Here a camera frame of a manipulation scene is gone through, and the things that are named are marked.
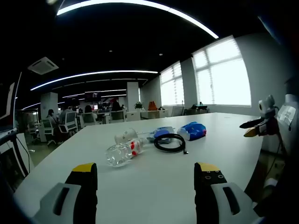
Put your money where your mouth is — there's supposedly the hanging display screen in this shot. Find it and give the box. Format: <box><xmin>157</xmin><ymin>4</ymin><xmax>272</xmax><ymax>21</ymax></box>
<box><xmin>84</xmin><ymin>92</ymin><xmax>101</xmax><ymax>102</ymax></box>

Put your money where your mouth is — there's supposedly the white table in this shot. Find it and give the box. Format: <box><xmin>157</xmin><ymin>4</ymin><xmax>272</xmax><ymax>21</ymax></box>
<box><xmin>13</xmin><ymin>112</ymin><xmax>264</xmax><ymax>224</ymax></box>

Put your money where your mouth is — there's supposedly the blue tissue pack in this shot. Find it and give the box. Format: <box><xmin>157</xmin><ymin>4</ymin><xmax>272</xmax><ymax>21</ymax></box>
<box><xmin>177</xmin><ymin>121</ymin><xmax>207</xmax><ymax>142</ymax></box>

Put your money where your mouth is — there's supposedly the clear plastic water bottle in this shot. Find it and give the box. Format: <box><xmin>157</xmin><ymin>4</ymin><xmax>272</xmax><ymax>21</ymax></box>
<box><xmin>105</xmin><ymin>137</ymin><xmax>148</xmax><ymax>168</ymax></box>

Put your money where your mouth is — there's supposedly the long curved ceiling light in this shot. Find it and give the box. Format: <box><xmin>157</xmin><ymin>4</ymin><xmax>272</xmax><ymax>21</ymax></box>
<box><xmin>57</xmin><ymin>0</ymin><xmax>220</xmax><ymax>39</ymax></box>

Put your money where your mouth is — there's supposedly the wet wipes pack blue lid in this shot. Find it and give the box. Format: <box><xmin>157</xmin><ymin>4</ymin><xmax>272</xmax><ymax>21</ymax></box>
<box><xmin>147</xmin><ymin>126</ymin><xmax>176</xmax><ymax>143</ymax></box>

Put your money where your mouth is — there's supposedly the long ceiling light strip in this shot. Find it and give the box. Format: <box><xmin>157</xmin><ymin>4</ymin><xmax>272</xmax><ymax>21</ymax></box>
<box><xmin>30</xmin><ymin>70</ymin><xmax>159</xmax><ymax>91</ymax></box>

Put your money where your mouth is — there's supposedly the large bright window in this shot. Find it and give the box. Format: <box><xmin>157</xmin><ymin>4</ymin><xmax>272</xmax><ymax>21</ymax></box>
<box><xmin>192</xmin><ymin>35</ymin><xmax>252</xmax><ymax>107</ymax></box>

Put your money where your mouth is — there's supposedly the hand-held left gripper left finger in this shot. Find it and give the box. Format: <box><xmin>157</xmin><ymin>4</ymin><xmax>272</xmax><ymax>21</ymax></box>
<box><xmin>32</xmin><ymin>162</ymin><xmax>98</xmax><ymax>224</ymax></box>

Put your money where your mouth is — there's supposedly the dark lumpy object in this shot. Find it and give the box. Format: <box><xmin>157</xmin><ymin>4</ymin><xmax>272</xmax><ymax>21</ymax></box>
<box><xmin>191</xmin><ymin>102</ymin><xmax>208</xmax><ymax>110</ymax></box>

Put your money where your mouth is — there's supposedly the ceiling air conditioner unit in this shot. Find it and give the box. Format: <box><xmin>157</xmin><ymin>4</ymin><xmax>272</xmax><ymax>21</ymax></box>
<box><xmin>27</xmin><ymin>57</ymin><xmax>59</xmax><ymax>75</ymax></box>

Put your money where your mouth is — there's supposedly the white low cabinet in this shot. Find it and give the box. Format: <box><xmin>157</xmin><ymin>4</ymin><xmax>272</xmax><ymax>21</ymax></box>
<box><xmin>126</xmin><ymin>109</ymin><xmax>169</xmax><ymax>121</ymax></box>

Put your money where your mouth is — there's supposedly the white paper cup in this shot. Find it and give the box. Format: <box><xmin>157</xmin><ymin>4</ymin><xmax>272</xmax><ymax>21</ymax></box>
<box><xmin>114</xmin><ymin>128</ymin><xmax>138</xmax><ymax>143</ymax></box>

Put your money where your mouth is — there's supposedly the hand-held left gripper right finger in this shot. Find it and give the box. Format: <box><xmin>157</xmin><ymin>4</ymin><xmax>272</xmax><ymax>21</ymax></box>
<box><xmin>193</xmin><ymin>162</ymin><xmax>266</xmax><ymax>224</ymax></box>

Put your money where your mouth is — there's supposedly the narrow window with blinds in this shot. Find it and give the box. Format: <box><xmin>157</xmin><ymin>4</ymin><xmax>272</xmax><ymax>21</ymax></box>
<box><xmin>160</xmin><ymin>61</ymin><xmax>185</xmax><ymax>107</ymax></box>

